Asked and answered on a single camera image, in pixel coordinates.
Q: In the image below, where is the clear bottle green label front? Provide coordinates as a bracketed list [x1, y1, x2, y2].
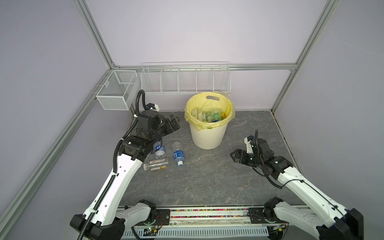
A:
[192, 109, 203, 121]

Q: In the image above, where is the clear bottle green white label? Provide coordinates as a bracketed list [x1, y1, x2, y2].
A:
[202, 112, 212, 123]

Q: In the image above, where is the clear bottle blue label white cap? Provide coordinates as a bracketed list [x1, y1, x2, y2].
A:
[211, 109, 225, 123]

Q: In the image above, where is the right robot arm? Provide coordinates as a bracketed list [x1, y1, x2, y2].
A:
[230, 136, 364, 240]

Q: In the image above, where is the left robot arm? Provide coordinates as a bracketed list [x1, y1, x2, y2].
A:
[70, 90, 180, 240]

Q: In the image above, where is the cream plastic waste bin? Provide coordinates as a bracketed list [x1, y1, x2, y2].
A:
[185, 92, 235, 150]

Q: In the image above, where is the yellow bin liner bag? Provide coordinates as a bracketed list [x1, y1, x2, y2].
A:
[185, 92, 236, 131]

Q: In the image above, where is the Pocari bottle blue label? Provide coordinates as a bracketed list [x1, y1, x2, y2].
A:
[172, 141, 185, 167]

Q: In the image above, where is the small bottle blue cap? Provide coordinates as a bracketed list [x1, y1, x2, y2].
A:
[154, 141, 165, 159]

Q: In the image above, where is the small clear bottle lying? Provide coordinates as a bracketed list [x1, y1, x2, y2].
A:
[143, 158, 169, 171]

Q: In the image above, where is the white mesh box basket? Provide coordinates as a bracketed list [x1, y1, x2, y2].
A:
[96, 70, 141, 111]

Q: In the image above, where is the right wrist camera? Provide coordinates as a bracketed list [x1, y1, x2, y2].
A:
[244, 136, 255, 154]

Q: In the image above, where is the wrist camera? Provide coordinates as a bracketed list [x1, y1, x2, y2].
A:
[244, 136, 255, 154]
[146, 103, 160, 112]

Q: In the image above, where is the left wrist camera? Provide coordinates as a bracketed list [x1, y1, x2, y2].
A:
[146, 103, 160, 112]

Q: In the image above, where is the white wire shelf basket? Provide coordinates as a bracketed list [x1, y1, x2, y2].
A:
[141, 62, 232, 94]

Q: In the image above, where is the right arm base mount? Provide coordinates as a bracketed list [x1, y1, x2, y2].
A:
[247, 207, 284, 224]

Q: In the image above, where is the aluminium front rail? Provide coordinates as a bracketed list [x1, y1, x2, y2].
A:
[116, 204, 336, 230]

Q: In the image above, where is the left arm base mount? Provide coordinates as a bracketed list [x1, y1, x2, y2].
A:
[136, 209, 171, 226]

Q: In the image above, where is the white vented cable duct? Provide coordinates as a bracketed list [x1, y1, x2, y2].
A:
[135, 226, 269, 240]

